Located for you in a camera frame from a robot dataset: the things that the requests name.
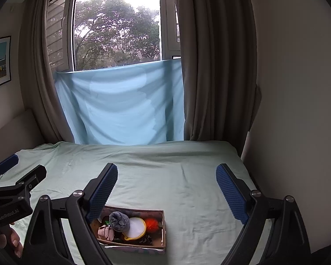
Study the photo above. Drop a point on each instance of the orange pom-pom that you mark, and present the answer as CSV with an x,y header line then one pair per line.
x,y
152,225

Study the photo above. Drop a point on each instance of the round white yellow-rimmed pad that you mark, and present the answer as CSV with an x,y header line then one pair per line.
x,y
136,227

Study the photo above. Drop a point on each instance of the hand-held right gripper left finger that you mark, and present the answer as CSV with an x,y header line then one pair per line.
x,y
102,196

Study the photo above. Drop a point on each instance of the cardboard box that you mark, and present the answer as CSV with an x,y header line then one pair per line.
x,y
157,243

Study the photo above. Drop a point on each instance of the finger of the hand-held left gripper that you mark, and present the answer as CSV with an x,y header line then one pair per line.
x,y
7,163
34,176

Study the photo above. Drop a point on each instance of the beige curtain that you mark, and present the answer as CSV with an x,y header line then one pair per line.
x,y
215,60
38,74

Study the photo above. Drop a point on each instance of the person's left hand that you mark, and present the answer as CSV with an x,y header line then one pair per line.
x,y
16,240

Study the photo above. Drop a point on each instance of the bed with pale green sheet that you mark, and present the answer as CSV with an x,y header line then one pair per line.
x,y
168,171

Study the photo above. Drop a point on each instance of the black scrunchie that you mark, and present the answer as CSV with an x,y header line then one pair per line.
x,y
146,240

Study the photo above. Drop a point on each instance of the beige headboard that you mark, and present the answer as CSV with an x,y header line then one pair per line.
x,y
16,132

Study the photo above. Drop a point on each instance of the light blue hanging cloth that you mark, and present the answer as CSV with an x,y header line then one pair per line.
x,y
118,105

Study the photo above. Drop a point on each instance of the pale pink fabric bow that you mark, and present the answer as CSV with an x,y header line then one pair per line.
x,y
106,232

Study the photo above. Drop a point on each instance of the window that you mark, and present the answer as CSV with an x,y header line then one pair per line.
x,y
115,27

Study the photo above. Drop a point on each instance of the grey sock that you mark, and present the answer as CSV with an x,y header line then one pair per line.
x,y
119,221

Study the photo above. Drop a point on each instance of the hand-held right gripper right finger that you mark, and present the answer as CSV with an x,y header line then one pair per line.
x,y
231,196

